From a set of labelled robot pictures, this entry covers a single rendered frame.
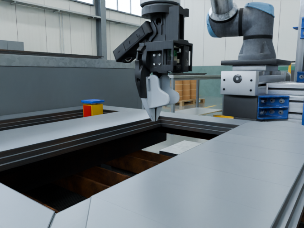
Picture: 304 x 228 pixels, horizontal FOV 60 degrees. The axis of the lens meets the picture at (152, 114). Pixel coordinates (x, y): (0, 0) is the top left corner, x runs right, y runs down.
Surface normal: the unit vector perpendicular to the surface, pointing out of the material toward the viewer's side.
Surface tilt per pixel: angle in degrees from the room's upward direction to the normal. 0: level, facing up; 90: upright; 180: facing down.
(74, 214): 0
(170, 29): 90
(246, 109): 90
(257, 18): 90
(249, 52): 73
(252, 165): 0
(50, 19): 90
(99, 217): 0
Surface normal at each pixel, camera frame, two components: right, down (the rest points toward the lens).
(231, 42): -0.64, 0.12
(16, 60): 0.80, 0.09
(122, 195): 0.00, -0.99
